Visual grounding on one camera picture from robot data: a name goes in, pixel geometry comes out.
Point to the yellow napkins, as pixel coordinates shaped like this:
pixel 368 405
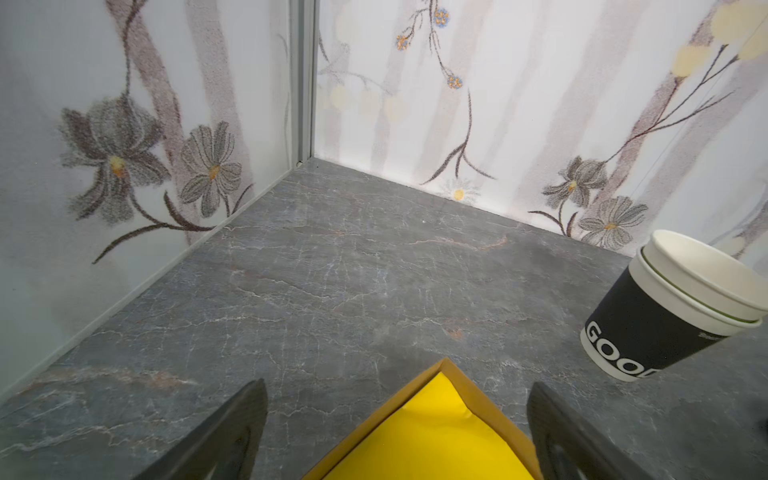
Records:
pixel 434 435

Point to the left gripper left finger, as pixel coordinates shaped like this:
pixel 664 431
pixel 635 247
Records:
pixel 224 445

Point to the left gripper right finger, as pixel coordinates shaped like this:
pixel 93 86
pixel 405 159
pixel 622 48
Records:
pixel 567 446

